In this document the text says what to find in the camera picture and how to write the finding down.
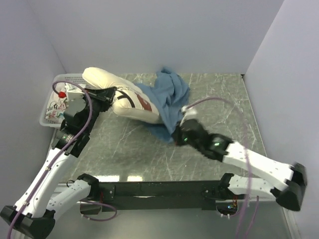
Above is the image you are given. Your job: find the white plastic basket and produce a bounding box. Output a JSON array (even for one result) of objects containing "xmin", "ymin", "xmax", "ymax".
[{"xmin": 39, "ymin": 74, "xmax": 86, "ymax": 128}]

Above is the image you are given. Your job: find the cream pillow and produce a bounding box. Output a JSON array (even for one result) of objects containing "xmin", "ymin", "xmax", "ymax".
[{"xmin": 82, "ymin": 67, "xmax": 162, "ymax": 124}]

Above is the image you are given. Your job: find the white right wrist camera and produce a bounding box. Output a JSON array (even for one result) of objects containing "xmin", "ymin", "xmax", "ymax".
[{"xmin": 181, "ymin": 106, "xmax": 197, "ymax": 120}]

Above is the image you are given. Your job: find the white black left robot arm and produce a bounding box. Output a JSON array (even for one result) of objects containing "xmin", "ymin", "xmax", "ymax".
[{"xmin": 0, "ymin": 88, "xmax": 116, "ymax": 239}]

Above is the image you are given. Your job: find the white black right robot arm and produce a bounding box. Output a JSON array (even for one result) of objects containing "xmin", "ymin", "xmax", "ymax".
[{"xmin": 172, "ymin": 119, "xmax": 308, "ymax": 212}]

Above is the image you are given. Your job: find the aluminium rail frame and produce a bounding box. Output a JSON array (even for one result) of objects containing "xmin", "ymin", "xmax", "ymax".
[{"xmin": 14, "ymin": 129, "xmax": 301, "ymax": 239}]

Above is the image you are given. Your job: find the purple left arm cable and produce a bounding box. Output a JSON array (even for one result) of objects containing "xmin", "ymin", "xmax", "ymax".
[{"xmin": 7, "ymin": 80, "xmax": 118, "ymax": 239}]

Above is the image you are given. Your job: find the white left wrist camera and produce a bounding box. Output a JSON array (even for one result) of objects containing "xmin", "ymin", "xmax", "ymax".
[{"xmin": 57, "ymin": 83, "xmax": 84, "ymax": 101}]

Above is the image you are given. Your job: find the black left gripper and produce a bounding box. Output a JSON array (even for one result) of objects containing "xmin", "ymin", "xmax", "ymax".
[{"xmin": 81, "ymin": 86, "xmax": 116, "ymax": 133}]

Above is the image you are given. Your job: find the black base beam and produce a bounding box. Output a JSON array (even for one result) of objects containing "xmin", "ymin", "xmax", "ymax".
[{"xmin": 79, "ymin": 181, "xmax": 240, "ymax": 215}]

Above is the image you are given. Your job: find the blue pillowcase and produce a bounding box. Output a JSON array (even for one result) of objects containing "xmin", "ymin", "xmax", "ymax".
[{"xmin": 136, "ymin": 67, "xmax": 190, "ymax": 143}]

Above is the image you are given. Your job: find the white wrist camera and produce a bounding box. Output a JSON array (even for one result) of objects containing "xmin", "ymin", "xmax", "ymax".
[
  {"xmin": 57, "ymin": 83, "xmax": 84, "ymax": 101},
  {"xmin": 181, "ymin": 106, "xmax": 197, "ymax": 120}
]

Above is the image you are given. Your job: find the white printed cloth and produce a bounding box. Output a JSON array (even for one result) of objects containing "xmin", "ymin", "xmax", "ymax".
[{"xmin": 45, "ymin": 83, "xmax": 68, "ymax": 124}]

